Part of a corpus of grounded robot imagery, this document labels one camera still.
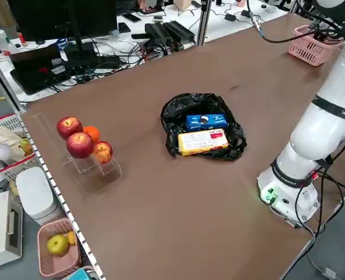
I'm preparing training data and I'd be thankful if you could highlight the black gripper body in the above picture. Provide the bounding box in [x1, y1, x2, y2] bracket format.
[313, 27, 338, 44]

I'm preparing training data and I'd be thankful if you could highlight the blue cookie box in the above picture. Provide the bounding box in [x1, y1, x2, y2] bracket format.
[186, 113, 229, 132]

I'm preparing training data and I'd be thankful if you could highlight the yellow wafer box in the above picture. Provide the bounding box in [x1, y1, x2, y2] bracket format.
[177, 128, 230, 157]

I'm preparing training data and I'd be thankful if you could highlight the pink plastic basket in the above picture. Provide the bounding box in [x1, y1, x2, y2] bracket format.
[287, 24, 345, 67]

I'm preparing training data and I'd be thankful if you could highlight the black plastic bag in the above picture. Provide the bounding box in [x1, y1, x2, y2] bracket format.
[160, 92, 248, 161]

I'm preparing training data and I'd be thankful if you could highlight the dusty pink slotted basket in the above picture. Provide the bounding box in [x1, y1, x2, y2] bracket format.
[37, 218, 82, 277]

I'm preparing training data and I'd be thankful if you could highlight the black finned power supply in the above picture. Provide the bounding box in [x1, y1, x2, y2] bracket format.
[162, 20, 196, 43]
[144, 22, 173, 45]

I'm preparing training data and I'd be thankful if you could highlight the brown cardboard box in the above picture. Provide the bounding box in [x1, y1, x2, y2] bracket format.
[173, 0, 192, 12]

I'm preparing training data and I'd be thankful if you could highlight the black smartphone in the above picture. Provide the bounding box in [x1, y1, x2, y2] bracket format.
[122, 13, 142, 23]

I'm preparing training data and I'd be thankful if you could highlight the red yellow apple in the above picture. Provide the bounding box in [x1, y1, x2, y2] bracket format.
[92, 141, 114, 164]

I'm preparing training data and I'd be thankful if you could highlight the orange fruit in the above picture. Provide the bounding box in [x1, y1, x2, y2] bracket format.
[83, 125, 101, 144]

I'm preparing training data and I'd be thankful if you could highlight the black computer monitor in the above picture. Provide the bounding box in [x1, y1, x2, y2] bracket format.
[7, 0, 118, 59]

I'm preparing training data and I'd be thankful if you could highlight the clear acrylic fruit stand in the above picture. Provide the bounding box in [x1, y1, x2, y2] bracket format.
[32, 113, 123, 195]

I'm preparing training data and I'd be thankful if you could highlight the black laptop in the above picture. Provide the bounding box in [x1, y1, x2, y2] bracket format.
[9, 46, 74, 96]

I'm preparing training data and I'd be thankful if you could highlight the clear plastic bottle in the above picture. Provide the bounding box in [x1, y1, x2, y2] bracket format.
[0, 29, 10, 55]

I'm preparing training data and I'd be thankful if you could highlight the white plastic appliance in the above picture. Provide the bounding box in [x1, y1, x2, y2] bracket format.
[15, 166, 58, 225]

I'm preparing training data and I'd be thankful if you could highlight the yellow pear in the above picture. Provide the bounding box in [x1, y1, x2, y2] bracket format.
[46, 234, 69, 257]

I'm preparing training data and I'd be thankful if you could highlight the grey metal box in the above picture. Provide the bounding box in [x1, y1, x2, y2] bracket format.
[0, 191, 24, 265]

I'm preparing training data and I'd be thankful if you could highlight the black cable with metal connector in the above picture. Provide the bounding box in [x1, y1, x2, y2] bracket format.
[246, 0, 316, 44]

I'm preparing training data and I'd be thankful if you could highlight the aluminium frame post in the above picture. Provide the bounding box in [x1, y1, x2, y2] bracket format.
[194, 0, 212, 47]

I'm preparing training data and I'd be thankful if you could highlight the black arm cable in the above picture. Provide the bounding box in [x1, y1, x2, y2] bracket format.
[294, 0, 345, 236]

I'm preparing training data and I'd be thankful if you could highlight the black base cable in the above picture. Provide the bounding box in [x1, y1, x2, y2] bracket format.
[305, 233, 325, 271]

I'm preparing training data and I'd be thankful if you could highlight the aluminium side rail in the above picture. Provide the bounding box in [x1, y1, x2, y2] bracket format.
[0, 46, 106, 280]

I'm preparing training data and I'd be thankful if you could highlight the red-rimmed white wire basket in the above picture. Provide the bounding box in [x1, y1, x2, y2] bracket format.
[0, 113, 37, 176]

